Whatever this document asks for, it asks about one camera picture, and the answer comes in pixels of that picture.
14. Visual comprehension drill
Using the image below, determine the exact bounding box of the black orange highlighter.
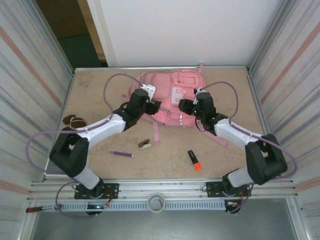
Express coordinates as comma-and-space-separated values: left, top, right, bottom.
187, 149, 203, 172

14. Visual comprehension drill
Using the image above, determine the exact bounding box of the white door frame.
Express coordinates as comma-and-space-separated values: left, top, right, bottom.
86, 0, 118, 68

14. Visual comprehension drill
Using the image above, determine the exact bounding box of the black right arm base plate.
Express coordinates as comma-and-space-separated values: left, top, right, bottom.
206, 180, 251, 198

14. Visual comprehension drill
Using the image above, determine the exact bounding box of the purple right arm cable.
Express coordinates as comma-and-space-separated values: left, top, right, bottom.
199, 81, 300, 215

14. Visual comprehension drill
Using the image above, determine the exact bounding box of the aluminium mounting rail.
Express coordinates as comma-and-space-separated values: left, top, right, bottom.
27, 177, 300, 204

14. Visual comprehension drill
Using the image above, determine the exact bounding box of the purple pen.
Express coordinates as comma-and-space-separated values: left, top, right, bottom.
109, 149, 134, 159

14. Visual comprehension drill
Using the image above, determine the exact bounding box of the brown white stapler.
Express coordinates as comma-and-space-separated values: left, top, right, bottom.
138, 138, 152, 151

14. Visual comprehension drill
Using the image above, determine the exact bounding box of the aluminium table edge rail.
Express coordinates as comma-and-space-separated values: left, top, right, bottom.
73, 65, 251, 76

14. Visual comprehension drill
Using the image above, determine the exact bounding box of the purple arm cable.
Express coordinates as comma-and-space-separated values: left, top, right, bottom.
199, 81, 300, 215
26, 73, 147, 219

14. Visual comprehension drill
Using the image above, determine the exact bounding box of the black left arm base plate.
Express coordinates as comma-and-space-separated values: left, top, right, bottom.
74, 183, 120, 200

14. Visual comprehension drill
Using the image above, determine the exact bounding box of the brown cloth bundle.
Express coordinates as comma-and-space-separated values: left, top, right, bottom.
62, 114, 87, 130

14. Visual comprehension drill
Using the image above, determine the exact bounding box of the red handled tool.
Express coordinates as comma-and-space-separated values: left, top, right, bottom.
26, 204, 62, 213

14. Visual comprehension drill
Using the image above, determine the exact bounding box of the grey slotted cable duct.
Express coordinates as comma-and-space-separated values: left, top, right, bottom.
56, 201, 227, 212

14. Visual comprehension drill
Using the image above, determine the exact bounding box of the grey plastic ring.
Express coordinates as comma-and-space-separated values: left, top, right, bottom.
147, 192, 165, 213

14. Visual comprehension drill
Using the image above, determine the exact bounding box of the pink backpack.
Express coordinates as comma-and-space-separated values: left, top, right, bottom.
121, 63, 230, 148

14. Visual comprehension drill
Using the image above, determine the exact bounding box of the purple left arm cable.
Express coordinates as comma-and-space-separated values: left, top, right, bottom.
26, 73, 147, 219

